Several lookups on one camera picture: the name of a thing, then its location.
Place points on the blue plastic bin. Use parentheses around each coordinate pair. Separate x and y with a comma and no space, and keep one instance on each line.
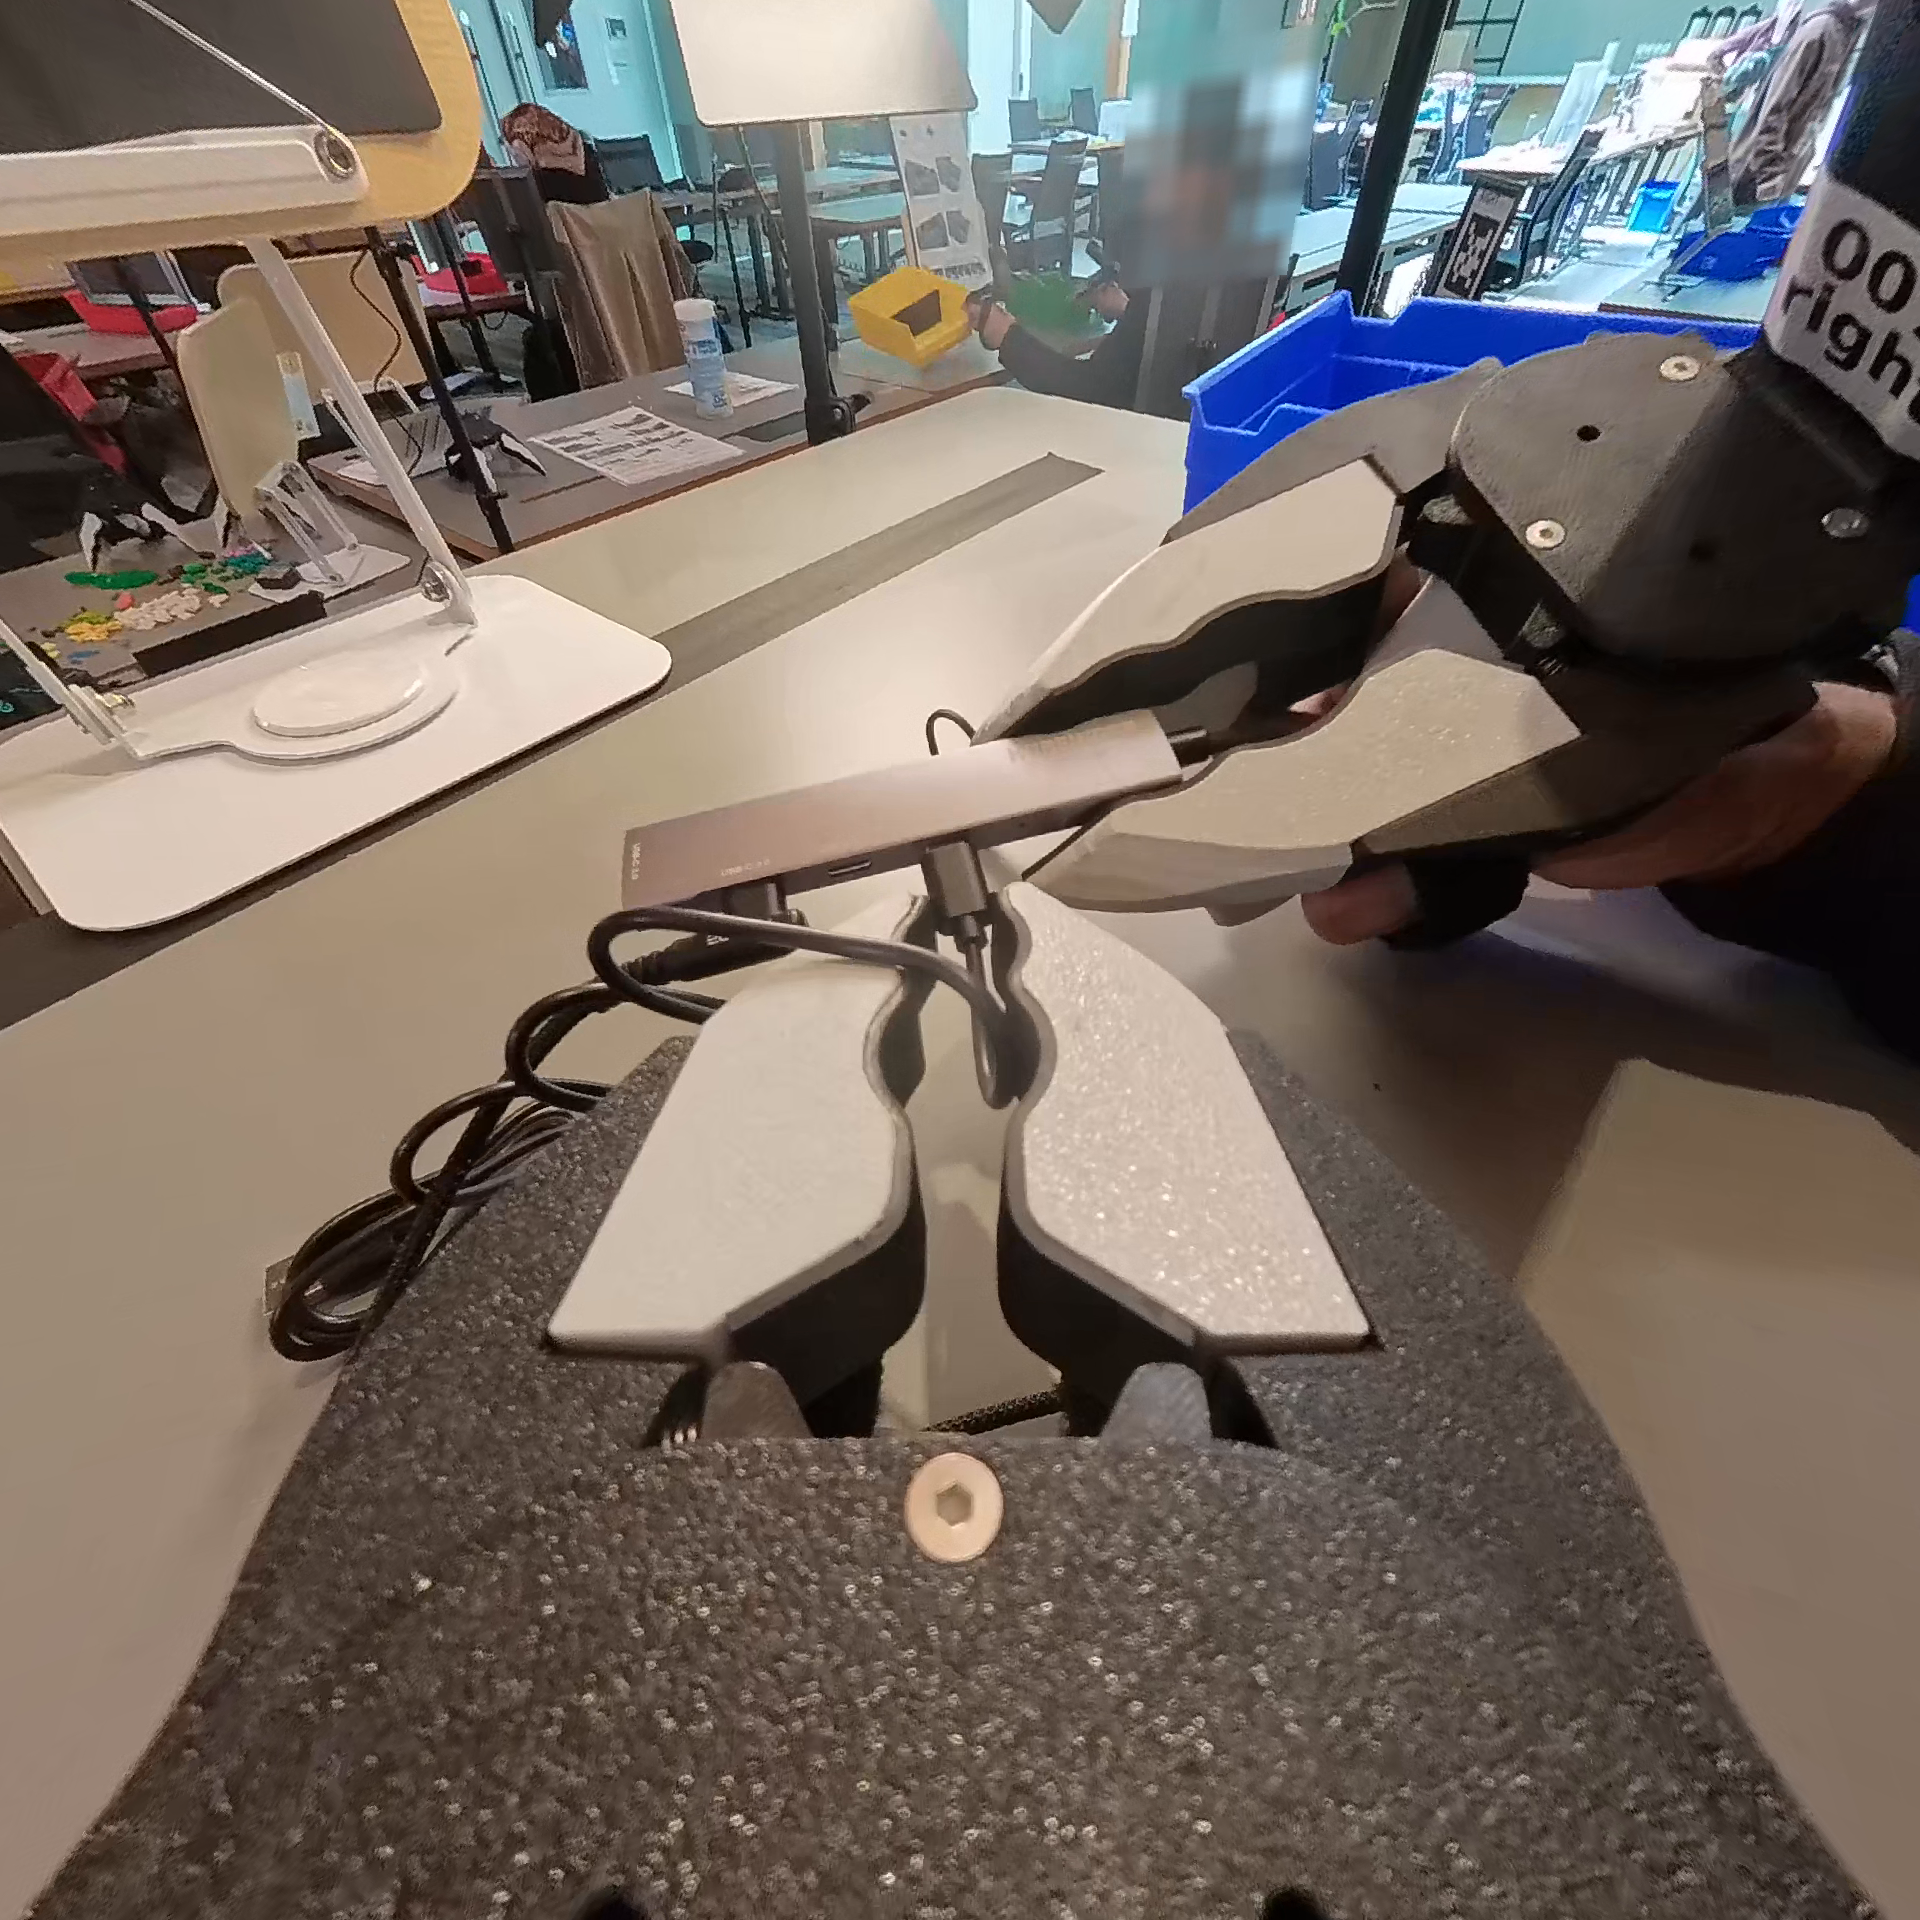
(1305,375)

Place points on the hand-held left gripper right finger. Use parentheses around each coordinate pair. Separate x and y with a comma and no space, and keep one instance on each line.
(1185,1184)

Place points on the printed paper sheet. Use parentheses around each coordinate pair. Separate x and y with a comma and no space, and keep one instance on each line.
(629,447)

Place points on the person's right forearm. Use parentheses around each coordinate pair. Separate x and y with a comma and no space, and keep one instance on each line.
(1830,932)

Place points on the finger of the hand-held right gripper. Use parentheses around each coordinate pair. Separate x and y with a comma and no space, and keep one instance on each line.
(1349,780)
(1230,570)

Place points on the printed poster sheet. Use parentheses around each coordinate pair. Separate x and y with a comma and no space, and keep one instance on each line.
(937,196)

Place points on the yellow plastic bin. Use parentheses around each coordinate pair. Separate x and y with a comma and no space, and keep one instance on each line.
(886,316)

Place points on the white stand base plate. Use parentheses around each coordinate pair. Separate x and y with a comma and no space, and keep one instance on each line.
(524,662)

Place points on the beige plastic chair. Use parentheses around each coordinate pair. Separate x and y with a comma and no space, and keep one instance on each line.
(241,390)

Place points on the dark table post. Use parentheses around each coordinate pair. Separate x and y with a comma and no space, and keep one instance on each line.
(804,270)

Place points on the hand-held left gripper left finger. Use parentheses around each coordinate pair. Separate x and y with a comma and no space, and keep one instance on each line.
(751,1184)

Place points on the brown coat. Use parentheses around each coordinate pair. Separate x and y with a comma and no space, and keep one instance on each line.
(622,285)

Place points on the person's right hand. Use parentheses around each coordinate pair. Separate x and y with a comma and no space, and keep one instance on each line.
(1724,796)

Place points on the black light stand pole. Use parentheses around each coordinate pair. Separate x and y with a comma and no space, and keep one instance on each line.
(1388,149)

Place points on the white plastic bottle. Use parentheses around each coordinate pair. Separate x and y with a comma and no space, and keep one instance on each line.
(702,360)

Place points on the pile of colourful toy bricks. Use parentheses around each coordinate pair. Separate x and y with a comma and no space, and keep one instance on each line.
(150,609)

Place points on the printed marker board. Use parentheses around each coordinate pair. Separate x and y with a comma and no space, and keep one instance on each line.
(1476,241)

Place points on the studio light panel with flaps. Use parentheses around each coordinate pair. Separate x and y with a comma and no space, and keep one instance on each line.
(826,61)

